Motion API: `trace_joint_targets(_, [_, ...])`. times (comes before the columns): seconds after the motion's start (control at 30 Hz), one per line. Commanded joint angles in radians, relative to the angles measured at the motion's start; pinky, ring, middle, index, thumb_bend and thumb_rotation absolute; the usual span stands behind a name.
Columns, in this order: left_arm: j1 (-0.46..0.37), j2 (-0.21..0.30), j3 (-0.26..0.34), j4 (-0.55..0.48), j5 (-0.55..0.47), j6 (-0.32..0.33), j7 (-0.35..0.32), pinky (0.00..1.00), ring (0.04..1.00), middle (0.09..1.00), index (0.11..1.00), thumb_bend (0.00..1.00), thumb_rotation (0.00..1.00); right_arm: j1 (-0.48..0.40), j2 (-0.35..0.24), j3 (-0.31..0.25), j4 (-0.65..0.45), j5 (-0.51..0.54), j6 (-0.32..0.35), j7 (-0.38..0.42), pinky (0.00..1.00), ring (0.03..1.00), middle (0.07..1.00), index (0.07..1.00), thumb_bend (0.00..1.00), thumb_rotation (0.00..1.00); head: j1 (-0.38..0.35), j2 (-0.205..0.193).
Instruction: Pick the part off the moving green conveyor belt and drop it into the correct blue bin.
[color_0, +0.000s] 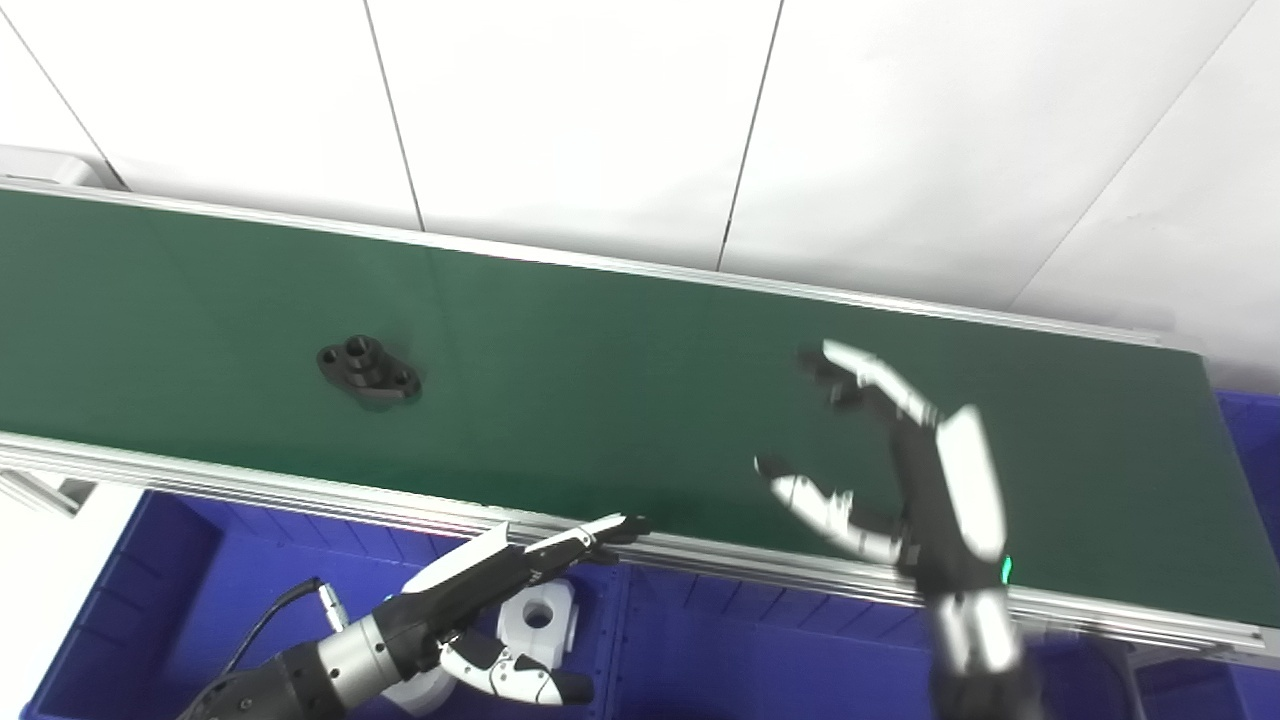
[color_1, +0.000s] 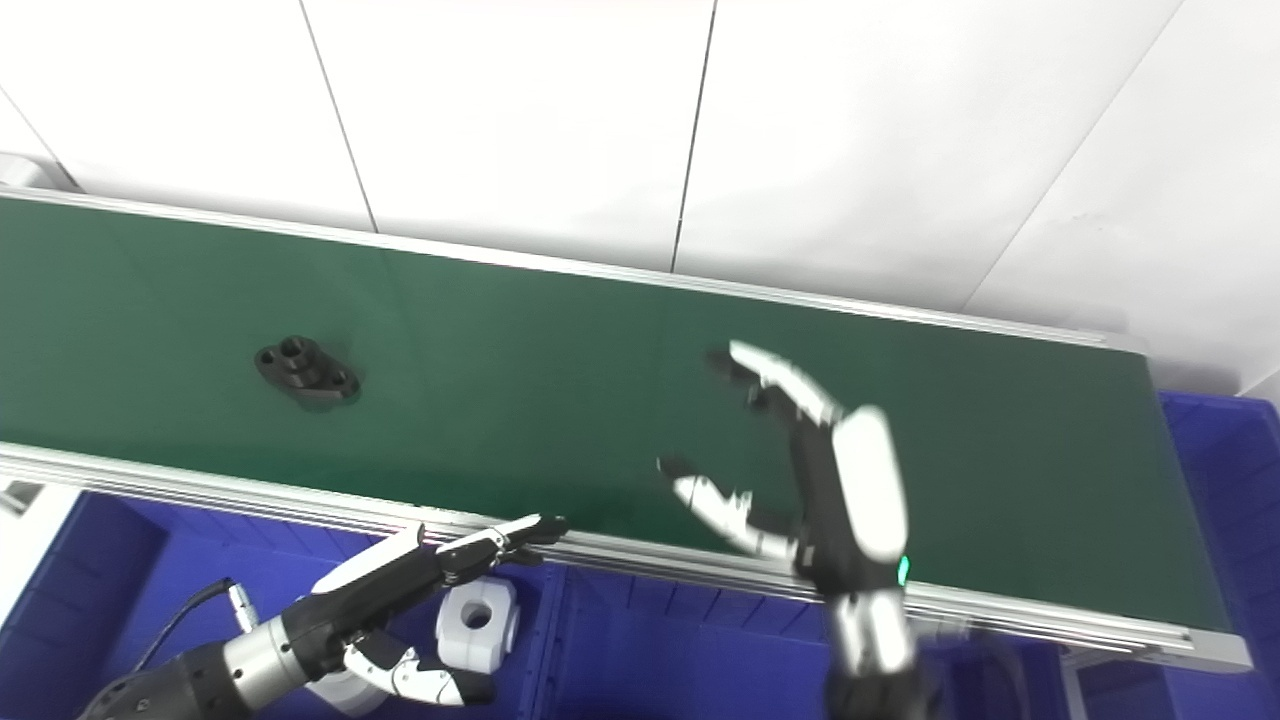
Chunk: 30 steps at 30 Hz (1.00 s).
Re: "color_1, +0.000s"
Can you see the black flange part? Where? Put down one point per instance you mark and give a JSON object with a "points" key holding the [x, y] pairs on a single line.
{"points": [[310, 378]]}

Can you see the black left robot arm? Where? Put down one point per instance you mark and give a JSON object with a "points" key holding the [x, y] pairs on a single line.
{"points": [[170, 690]]}

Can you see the green conveyor belt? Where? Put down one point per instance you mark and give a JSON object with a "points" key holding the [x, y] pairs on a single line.
{"points": [[550, 400], [300, 505]]}

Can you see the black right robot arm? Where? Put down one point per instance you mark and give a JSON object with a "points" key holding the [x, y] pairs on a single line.
{"points": [[870, 640]]}

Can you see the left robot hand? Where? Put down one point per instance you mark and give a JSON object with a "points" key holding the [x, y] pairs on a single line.
{"points": [[370, 590]]}

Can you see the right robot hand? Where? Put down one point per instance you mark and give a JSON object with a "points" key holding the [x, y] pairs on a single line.
{"points": [[860, 500]]}

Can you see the blue plastic bin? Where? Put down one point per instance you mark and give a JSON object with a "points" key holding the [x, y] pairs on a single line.
{"points": [[680, 660], [1230, 500], [100, 580]]}

